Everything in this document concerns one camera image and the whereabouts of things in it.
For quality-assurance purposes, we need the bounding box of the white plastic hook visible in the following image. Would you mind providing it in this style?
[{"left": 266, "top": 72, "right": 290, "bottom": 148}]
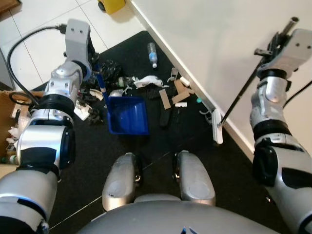
[{"left": 202, "top": 108, "right": 215, "bottom": 122}]

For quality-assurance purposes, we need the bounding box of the crumpled black plastic bag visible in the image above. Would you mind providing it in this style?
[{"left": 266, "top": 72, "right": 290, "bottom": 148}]
[{"left": 97, "top": 59, "right": 125, "bottom": 87}]

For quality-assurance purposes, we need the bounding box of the silver left robot leg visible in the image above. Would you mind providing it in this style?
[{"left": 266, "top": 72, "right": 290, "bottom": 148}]
[{"left": 101, "top": 153, "right": 143, "bottom": 212}]

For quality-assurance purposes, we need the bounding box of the white board with black wheels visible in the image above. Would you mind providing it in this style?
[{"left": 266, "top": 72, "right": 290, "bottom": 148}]
[{"left": 73, "top": 88, "right": 105, "bottom": 125}]

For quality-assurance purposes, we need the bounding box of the white crumpled plastic piece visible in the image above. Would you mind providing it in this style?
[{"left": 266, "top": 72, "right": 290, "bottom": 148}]
[{"left": 132, "top": 74, "right": 169, "bottom": 89}]

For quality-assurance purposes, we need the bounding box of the folded brown cardboard piece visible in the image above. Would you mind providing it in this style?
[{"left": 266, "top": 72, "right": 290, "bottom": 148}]
[{"left": 172, "top": 78, "right": 195, "bottom": 104}]

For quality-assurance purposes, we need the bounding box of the black floor mat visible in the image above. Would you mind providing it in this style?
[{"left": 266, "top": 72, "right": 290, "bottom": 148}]
[{"left": 29, "top": 31, "right": 293, "bottom": 230}]

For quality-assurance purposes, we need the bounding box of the grey robot torso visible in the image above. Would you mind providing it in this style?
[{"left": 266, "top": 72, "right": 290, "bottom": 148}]
[{"left": 76, "top": 194, "right": 278, "bottom": 234}]

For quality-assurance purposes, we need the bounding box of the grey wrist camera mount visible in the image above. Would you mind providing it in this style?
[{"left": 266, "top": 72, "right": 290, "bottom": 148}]
[
  {"left": 65, "top": 19, "right": 94, "bottom": 68},
  {"left": 266, "top": 29, "right": 312, "bottom": 75}
]

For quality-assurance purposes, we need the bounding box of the silver robot leg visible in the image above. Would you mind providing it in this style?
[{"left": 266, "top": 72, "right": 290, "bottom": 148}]
[
  {"left": 174, "top": 151, "right": 216, "bottom": 206},
  {"left": 101, "top": 153, "right": 143, "bottom": 212}
]

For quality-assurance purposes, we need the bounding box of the blue plastic dustpan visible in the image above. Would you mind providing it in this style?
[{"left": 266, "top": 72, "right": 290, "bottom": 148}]
[{"left": 94, "top": 63, "right": 150, "bottom": 136}]

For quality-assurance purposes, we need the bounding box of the narrow brown cardboard strip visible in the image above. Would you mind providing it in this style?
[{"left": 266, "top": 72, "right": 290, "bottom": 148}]
[{"left": 158, "top": 89, "right": 171, "bottom": 110}]

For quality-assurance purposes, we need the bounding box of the yellow plastic bin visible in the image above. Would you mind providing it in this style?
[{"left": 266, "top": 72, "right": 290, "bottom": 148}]
[{"left": 97, "top": 0, "right": 128, "bottom": 14}]

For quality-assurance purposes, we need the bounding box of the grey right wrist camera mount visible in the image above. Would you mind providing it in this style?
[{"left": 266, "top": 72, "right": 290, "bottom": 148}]
[{"left": 266, "top": 29, "right": 312, "bottom": 75}]

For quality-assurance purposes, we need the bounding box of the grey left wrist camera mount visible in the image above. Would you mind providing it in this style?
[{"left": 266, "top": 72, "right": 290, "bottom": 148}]
[{"left": 65, "top": 19, "right": 94, "bottom": 68}]

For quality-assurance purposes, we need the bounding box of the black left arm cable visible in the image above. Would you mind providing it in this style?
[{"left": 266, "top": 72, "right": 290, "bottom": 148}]
[{"left": 6, "top": 24, "right": 68, "bottom": 105}]

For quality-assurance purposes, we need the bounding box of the clear water bottle blue label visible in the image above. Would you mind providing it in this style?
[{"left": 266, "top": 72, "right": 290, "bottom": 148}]
[{"left": 148, "top": 42, "right": 158, "bottom": 68}]

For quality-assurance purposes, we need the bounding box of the silver right robot leg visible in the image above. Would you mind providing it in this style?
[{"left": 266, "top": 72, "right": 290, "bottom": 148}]
[{"left": 174, "top": 151, "right": 216, "bottom": 206}]

